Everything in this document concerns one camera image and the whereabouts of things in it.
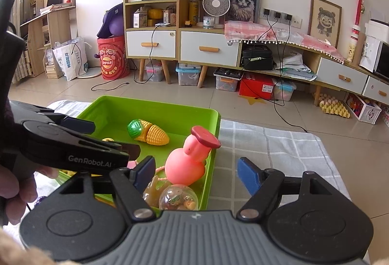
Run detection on toy corn cob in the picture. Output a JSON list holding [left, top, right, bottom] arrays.
[[127, 119, 169, 146]]

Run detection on pink clear capsule ball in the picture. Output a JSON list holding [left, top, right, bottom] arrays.
[[159, 184, 198, 211]]

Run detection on pink rubber pig toy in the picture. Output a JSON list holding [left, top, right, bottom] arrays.
[[164, 125, 221, 186]]

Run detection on pink rectangular block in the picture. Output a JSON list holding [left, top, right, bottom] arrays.
[[127, 161, 137, 169]]

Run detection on person left hand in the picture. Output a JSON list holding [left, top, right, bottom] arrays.
[[1, 154, 59, 225]]

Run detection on yellow toy cup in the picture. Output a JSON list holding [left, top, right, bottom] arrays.
[[102, 137, 115, 142]]

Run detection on green plastic bin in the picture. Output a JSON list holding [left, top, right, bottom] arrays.
[[57, 94, 222, 217]]

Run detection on purple toy grapes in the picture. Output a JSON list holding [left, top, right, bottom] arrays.
[[34, 196, 46, 206]]

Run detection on red printed bucket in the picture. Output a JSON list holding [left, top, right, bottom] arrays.
[[97, 36, 129, 81]]

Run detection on white shopping bag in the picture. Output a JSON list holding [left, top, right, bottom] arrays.
[[53, 37, 88, 81]]

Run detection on red box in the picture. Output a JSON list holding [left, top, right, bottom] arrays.
[[239, 72, 274, 100]]

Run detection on clear storage box blue lid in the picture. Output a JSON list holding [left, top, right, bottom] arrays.
[[175, 63, 202, 86]]

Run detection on yellow egg tray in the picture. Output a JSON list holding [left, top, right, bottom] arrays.
[[318, 94, 351, 119]]

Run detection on purple plush toy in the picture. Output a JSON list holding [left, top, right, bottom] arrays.
[[97, 3, 124, 38]]

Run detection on black bag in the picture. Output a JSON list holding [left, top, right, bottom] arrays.
[[241, 44, 274, 71]]

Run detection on wooden sideboard with drawers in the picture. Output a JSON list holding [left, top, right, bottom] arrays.
[[179, 27, 388, 104]]

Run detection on wooden desk shelf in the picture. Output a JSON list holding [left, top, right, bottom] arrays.
[[19, 0, 76, 79]]

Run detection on wooden shelf cabinet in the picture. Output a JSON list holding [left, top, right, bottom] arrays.
[[123, 0, 189, 83]]

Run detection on pink table runner cloth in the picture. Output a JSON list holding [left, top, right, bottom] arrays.
[[224, 21, 345, 64]]

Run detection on small white desk fan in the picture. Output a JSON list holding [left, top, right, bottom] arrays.
[[203, 0, 231, 29]]

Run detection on black microwave oven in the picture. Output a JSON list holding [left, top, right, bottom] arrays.
[[373, 41, 389, 79]]

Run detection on framed cartoon girl picture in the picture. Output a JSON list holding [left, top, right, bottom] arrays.
[[308, 0, 342, 48]]

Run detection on framed cat picture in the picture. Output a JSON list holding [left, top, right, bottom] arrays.
[[225, 0, 260, 23]]

